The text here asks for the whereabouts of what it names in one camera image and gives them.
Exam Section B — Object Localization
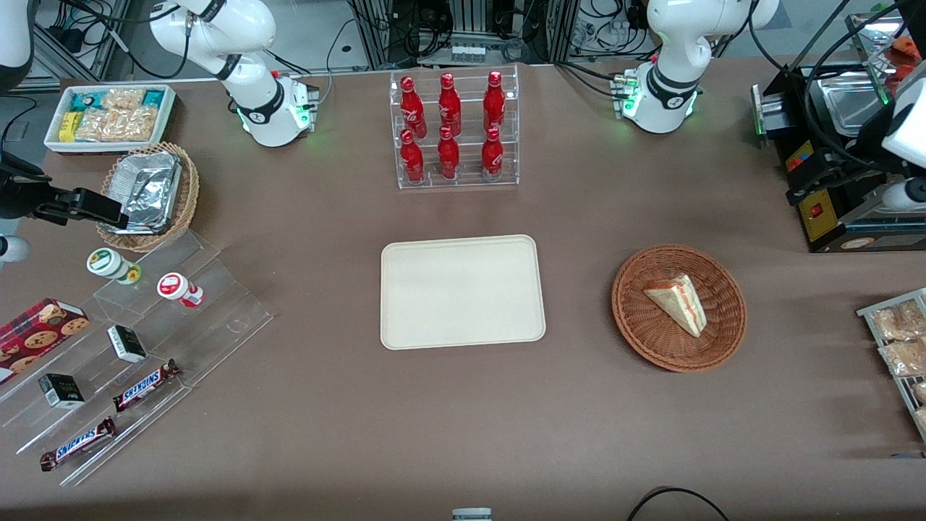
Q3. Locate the red cola bottle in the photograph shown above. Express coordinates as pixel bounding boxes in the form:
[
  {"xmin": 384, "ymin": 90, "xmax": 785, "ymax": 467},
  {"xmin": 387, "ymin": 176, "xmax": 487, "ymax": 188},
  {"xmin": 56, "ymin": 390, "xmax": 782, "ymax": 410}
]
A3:
[
  {"xmin": 438, "ymin": 72, "xmax": 463, "ymax": 137},
  {"xmin": 399, "ymin": 129, "xmax": 426, "ymax": 185},
  {"xmin": 483, "ymin": 70, "xmax": 507, "ymax": 133},
  {"xmin": 480, "ymin": 126, "xmax": 505, "ymax": 179},
  {"xmin": 399, "ymin": 75, "xmax": 428, "ymax": 140},
  {"xmin": 436, "ymin": 126, "xmax": 462, "ymax": 181}
]

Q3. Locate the aluminium frame rack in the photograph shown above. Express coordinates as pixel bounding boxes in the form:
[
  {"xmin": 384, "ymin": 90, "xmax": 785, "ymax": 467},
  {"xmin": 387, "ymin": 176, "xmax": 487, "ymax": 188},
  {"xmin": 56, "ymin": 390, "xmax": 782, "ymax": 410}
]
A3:
[{"xmin": 346, "ymin": 0, "xmax": 581, "ymax": 67}]

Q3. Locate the clear bag of cookies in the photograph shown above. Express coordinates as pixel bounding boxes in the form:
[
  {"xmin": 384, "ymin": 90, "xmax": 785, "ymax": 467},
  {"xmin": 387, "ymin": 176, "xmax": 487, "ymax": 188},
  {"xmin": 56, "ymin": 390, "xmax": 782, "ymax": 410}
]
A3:
[
  {"xmin": 101, "ymin": 88, "xmax": 147, "ymax": 114},
  {"xmin": 75, "ymin": 106, "xmax": 161, "ymax": 143}
]

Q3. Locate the red lid yoghurt cup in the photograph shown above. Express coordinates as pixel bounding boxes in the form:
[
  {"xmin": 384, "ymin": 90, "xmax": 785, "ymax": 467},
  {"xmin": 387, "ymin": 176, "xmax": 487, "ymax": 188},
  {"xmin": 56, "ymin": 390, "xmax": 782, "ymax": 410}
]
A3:
[{"xmin": 156, "ymin": 272, "xmax": 205, "ymax": 308}]

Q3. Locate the green lid yoghurt cup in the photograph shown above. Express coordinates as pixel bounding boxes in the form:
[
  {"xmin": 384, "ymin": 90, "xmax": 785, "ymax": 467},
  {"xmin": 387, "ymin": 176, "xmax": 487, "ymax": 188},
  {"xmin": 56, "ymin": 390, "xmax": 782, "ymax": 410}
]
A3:
[{"xmin": 86, "ymin": 247, "xmax": 143, "ymax": 285}]

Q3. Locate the black looped cable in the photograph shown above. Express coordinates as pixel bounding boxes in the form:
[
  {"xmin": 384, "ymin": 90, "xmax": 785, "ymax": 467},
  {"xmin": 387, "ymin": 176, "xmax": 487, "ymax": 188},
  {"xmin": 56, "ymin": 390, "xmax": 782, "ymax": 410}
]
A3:
[{"xmin": 625, "ymin": 486, "xmax": 732, "ymax": 521}]

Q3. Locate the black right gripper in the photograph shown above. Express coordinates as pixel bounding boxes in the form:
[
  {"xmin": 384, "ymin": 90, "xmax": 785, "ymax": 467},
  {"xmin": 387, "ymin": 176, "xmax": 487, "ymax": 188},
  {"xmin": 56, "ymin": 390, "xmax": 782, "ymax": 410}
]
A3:
[{"xmin": 0, "ymin": 152, "xmax": 130, "ymax": 228}]

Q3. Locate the snickers chocolate bar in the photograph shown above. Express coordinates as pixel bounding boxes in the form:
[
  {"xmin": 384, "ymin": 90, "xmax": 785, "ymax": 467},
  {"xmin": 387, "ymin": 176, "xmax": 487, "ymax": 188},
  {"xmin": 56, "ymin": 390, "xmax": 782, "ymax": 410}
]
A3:
[
  {"xmin": 111, "ymin": 359, "xmax": 182, "ymax": 414},
  {"xmin": 39, "ymin": 417, "xmax": 118, "ymax": 473}
]

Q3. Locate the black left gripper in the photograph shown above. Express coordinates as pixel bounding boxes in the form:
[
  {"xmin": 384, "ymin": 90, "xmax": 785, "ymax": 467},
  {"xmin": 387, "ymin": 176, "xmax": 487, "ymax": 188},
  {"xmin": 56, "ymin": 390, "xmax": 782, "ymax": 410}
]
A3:
[{"xmin": 786, "ymin": 148, "xmax": 896, "ymax": 211}]

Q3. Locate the red plaid cookie box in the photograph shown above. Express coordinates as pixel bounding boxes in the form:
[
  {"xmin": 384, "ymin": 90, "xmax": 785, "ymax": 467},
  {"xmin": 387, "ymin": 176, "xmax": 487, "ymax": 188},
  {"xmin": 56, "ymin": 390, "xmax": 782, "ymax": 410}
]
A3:
[{"xmin": 0, "ymin": 297, "xmax": 90, "ymax": 385}]

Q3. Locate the round brown wicker basket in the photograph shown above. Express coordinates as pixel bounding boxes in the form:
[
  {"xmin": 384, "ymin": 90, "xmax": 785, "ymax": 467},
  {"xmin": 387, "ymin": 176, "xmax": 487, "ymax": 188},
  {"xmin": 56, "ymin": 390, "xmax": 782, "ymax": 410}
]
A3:
[{"xmin": 611, "ymin": 245, "xmax": 748, "ymax": 373}]

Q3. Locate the clear acrylic bottle rack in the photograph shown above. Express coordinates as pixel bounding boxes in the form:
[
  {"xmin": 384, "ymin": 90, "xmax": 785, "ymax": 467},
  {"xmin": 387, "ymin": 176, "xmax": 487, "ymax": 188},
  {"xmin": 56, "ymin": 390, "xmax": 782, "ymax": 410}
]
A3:
[{"xmin": 390, "ymin": 64, "xmax": 521, "ymax": 191}]

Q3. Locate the white rectangular snack bin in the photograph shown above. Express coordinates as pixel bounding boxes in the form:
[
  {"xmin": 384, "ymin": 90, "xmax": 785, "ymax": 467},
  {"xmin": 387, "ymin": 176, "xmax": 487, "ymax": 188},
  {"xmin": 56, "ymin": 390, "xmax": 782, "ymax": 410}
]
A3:
[{"xmin": 43, "ymin": 84, "xmax": 177, "ymax": 156}]

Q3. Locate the clear acrylic step display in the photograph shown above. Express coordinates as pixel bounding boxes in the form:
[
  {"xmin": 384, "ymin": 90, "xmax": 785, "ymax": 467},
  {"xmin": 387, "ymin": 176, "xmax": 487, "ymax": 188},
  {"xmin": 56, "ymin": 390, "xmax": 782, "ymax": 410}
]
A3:
[{"xmin": 0, "ymin": 229, "xmax": 275, "ymax": 488}]

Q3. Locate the aluminium foil container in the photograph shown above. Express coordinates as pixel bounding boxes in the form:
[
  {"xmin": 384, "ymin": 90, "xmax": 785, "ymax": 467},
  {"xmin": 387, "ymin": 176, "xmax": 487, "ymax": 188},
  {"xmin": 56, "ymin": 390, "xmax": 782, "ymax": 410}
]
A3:
[{"xmin": 107, "ymin": 151, "xmax": 183, "ymax": 235}]

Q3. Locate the small black box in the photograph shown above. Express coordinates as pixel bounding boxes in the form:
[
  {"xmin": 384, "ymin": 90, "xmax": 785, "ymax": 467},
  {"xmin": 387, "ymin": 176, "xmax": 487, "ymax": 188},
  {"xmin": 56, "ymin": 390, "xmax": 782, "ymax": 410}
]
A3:
[
  {"xmin": 106, "ymin": 324, "xmax": 148, "ymax": 364},
  {"xmin": 38, "ymin": 373, "xmax": 86, "ymax": 410}
]

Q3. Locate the black and yellow sealing machine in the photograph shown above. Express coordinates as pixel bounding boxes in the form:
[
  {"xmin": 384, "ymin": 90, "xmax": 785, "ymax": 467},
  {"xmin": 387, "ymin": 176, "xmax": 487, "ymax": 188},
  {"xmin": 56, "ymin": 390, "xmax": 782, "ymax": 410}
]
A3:
[{"xmin": 751, "ymin": 7, "xmax": 926, "ymax": 255}]

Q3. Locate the oval tan wicker basket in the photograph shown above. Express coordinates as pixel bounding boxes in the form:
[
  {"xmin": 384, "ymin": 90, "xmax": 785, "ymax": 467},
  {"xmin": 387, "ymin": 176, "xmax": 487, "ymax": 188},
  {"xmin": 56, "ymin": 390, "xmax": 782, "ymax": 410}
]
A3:
[{"xmin": 95, "ymin": 141, "xmax": 200, "ymax": 253}]

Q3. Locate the cream rectangular plastic tray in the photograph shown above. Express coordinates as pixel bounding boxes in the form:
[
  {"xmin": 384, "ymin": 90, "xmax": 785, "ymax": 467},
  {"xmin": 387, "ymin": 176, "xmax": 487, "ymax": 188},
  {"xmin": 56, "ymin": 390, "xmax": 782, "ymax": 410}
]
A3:
[{"xmin": 381, "ymin": 234, "xmax": 547, "ymax": 351}]

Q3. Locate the triangular sandwich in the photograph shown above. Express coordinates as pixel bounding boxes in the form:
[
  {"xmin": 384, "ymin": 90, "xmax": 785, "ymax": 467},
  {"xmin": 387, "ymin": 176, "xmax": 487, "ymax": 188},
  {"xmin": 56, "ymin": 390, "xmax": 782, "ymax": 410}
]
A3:
[{"xmin": 643, "ymin": 273, "xmax": 707, "ymax": 339}]

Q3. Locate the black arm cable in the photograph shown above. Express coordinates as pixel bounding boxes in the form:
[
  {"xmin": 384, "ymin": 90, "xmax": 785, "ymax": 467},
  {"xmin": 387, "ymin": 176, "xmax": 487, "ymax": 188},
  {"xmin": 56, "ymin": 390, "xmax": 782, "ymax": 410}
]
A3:
[{"xmin": 745, "ymin": 0, "xmax": 914, "ymax": 171}]

